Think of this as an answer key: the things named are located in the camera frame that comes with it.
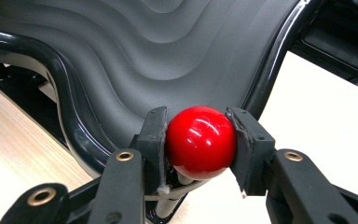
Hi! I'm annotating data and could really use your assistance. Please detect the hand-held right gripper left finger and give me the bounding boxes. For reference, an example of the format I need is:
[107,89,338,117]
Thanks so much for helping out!
[130,105,170,195]

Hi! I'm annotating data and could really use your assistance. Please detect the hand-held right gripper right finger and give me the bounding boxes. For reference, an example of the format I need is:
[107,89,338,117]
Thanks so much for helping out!
[225,106,276,197]

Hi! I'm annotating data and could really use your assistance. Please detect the red ball knob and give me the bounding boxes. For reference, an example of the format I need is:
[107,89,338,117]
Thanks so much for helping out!
[165,105,238,181]

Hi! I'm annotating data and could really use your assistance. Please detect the black wavy tray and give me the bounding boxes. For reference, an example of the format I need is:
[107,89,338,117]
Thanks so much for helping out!
[0,0,358,224]

